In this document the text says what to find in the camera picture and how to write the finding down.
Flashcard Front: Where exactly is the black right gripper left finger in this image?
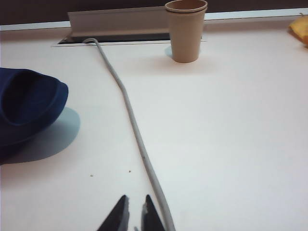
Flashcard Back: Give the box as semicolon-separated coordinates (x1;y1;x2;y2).
96;194;130;231

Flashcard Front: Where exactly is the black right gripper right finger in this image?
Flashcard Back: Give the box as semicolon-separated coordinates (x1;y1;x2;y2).
141;194;167;231

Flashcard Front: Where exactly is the blue rubber slipper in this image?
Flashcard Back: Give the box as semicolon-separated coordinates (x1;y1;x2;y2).
0;68;69;166

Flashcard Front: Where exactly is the brown paper cup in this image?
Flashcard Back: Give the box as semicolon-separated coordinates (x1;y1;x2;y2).
165;0;208;14
166;9;207;64

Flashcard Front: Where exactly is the brown fabric desk partition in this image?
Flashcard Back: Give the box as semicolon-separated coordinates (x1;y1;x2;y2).
0;0;308;26

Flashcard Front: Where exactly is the yellow object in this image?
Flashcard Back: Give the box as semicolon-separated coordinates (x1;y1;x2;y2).
288;13;308;45

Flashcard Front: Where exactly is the grey cable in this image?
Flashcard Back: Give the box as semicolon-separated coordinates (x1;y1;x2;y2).
81;38;176;231

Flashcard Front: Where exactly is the silver cable slot frame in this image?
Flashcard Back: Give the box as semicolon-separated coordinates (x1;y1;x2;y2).
51;32;208;48

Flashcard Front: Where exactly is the grey cable slot flap lid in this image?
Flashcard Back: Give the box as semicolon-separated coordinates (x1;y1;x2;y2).
67;6;170;38

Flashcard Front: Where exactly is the white partition base rail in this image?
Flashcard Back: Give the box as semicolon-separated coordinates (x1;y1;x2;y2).
0;11;308;32

